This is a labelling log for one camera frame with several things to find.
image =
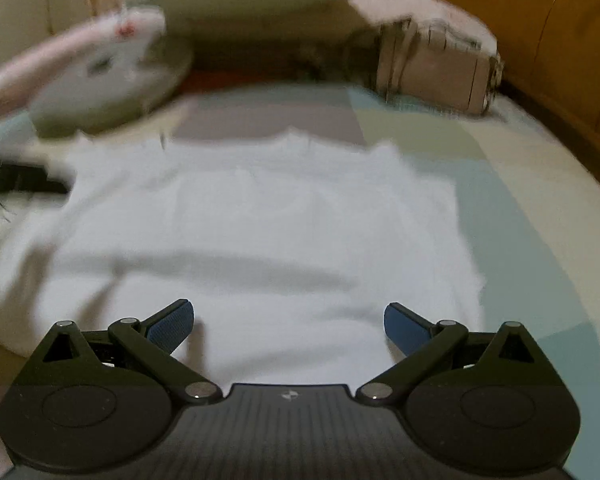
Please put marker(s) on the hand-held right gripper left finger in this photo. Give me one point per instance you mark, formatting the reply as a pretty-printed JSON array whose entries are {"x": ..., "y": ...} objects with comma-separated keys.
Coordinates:
[{"x": 172, "y": 329}]

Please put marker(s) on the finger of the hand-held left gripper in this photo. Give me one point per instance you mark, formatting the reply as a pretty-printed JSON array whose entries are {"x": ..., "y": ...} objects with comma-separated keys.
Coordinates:
[{"x": 25, "y": 176}]

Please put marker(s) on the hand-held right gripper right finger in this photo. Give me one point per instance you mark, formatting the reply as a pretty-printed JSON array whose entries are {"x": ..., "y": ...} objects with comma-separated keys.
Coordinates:
[{"x": 405, "y": 331}]

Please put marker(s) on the white printed shirt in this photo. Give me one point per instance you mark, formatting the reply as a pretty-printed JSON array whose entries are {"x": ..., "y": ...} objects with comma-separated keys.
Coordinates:
[{"x": 255, "y": 235}]

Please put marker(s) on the grey round cushion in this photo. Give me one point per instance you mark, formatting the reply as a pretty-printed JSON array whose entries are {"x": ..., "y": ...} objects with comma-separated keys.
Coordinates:
[{"x": 105, "y": 90}]

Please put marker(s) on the pink floral quilt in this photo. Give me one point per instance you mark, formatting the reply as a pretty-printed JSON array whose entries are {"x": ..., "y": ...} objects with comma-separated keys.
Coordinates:
[{"x": 55, "y": 60}]

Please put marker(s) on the pink handbag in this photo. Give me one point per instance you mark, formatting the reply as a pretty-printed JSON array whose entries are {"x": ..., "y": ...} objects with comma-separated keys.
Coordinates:
[{"x": 440, "y": 75}]

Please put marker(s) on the cream green pillow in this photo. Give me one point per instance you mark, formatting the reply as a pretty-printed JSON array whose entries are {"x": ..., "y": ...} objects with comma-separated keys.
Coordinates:
[{"x": 280, "y": 55}]

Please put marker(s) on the wooden headboard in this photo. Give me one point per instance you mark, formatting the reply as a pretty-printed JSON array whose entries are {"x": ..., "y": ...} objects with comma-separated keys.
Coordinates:
[{"x": 555, "y": 35}]

